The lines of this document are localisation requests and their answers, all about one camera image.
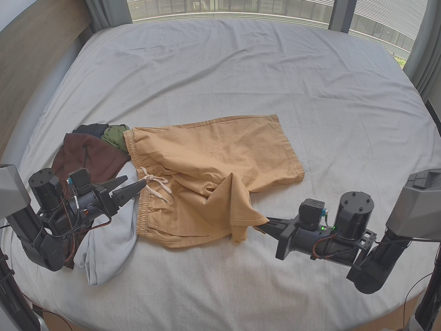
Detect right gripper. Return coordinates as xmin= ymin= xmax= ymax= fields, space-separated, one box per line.
xmin=257 ymin=218 xmax=335 ymax=260

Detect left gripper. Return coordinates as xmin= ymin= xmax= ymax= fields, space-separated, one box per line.
xmin=74 ymin=175 xmax=148 ymax=220

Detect tan shorts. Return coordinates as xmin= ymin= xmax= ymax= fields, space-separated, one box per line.
xmin=122 ymin=114 xmax=305 ymax=249

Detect bed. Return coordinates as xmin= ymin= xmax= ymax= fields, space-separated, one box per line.
xmin=0 ymin=0 xmax=441 ymax=331

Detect brown garment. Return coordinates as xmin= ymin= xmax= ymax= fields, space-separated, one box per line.
xmin=52 ymin=133 xmax=132 ymax=271

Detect pale blue garment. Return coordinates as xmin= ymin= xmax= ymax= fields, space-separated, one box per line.
xmin=74 ymin=161 xmax=142 ymax=286

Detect green garment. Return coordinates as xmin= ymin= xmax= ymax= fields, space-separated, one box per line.
xmin=101 ymin=124 xmax=131 ymax=154

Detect black garment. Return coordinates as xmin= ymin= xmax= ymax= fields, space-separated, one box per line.
xmin=72 ymin=124 xmax=109 ymax=139

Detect grey-green curtain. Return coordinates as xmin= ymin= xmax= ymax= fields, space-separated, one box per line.
xmin=76 ymin=0 xmax=134 ymax=39
xmin=402 ymin=0 xmax=441 ymax=99

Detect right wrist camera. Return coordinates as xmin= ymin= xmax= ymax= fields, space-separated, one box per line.
xmin=298 ymin=199 xmax=326 ymax=230

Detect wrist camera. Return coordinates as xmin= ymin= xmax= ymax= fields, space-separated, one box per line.
xmin=298 ymin=199 xmax=326 ymax=230
xmin=68 ymin=168 xmax=93 ymax=194

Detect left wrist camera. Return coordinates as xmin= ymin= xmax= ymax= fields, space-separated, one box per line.
xmin=68 ymin=168 xmax=93 ymax=194

